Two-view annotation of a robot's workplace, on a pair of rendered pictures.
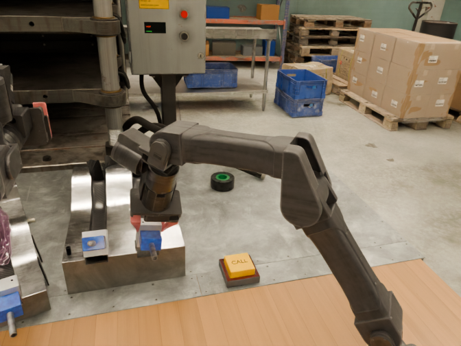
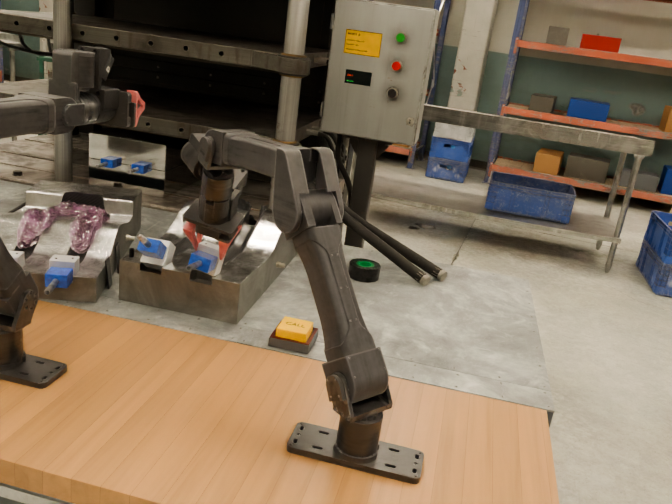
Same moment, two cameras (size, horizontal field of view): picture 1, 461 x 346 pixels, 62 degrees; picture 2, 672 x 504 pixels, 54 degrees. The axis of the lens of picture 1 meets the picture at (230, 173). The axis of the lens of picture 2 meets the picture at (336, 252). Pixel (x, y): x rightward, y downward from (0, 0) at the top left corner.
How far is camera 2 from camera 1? 0.68 m
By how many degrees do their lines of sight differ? 25
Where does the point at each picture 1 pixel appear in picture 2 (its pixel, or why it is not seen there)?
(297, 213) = (282, 217)
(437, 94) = not seen: outside the picture
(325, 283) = not seen: hidden behind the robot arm
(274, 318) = (291, 382)
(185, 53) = (390, 115)
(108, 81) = (281, 128)
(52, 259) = not seen: hidden behind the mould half
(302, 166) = (286, 164)
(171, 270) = (222, 311)
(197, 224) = (294, 295)
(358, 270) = (330, 297)
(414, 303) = (476, 434)
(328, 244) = (310, 262)
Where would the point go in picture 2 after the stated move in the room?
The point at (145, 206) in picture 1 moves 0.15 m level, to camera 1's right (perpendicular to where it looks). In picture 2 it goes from (199, 215) to (264, 236)
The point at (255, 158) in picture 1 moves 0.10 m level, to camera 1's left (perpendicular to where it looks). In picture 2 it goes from (268, 160) to (217, 147)
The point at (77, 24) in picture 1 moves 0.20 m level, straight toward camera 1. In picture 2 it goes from (264, 59) to (247, 62)
